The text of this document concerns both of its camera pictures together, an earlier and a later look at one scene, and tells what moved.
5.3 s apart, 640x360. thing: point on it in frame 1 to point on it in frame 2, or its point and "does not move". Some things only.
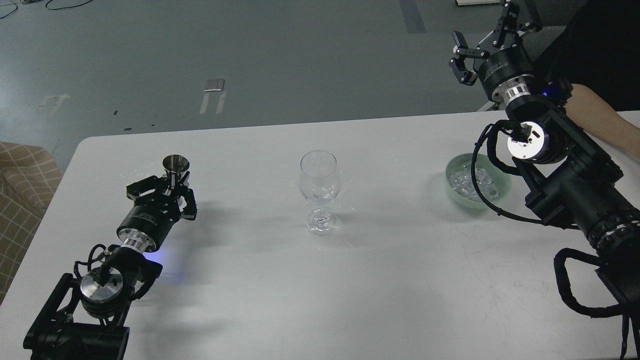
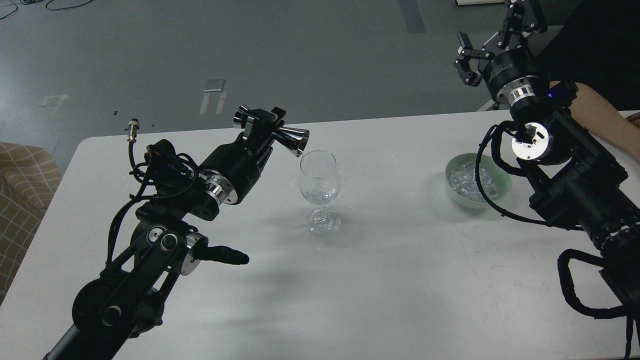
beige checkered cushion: [29, 175] does not move
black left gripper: [149, 221] to [240, 161]
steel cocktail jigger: [175, 164] to [295, 140]
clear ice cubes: [461, 181] does not move
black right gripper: [507, 73] does not move
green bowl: [493, 181] does not move
